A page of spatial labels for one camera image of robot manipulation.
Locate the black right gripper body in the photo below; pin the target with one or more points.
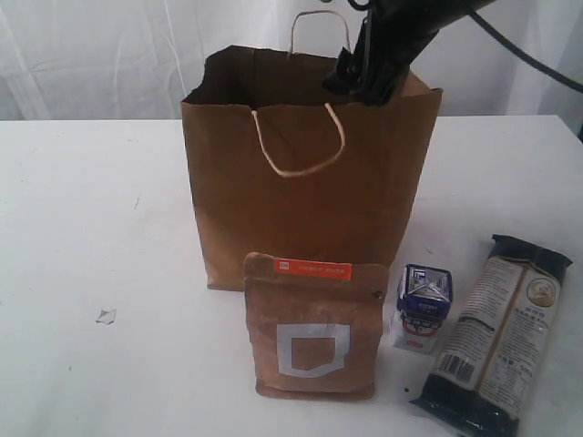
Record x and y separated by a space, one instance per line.
388 24

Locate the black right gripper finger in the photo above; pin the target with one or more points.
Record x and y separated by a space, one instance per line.
348 73
378 82

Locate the blue white milk carton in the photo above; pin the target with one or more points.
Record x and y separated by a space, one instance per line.
424 298

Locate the brown kraft stand-up pouch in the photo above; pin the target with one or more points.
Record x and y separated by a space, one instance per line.
315 327

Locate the brown paper shopping bag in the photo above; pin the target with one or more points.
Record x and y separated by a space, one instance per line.
279 165

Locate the white curtain backdrop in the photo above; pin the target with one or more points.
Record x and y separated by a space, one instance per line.
138 59

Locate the dark blue noodle package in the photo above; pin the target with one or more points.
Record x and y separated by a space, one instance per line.
480 380

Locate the small torn paper scrap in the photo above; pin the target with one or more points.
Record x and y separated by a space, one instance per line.
106 317

